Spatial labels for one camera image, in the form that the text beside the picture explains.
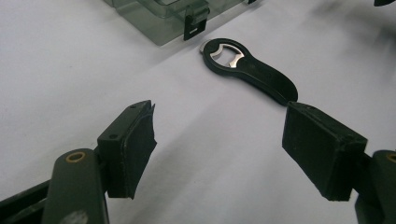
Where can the clear plastic storage box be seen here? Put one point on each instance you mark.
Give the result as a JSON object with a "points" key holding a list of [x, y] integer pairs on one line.
{"points": [[162, 15]]}

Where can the black bottle opener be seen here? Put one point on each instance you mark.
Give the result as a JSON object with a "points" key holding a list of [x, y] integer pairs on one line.
{"points": [[258, 73]]}

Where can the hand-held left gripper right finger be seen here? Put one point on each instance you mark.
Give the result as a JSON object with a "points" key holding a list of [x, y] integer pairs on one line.
{"points": [[323, 149]]}

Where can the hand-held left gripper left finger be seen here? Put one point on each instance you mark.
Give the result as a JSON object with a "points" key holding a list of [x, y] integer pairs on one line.
{"points": [[127, 149]]}

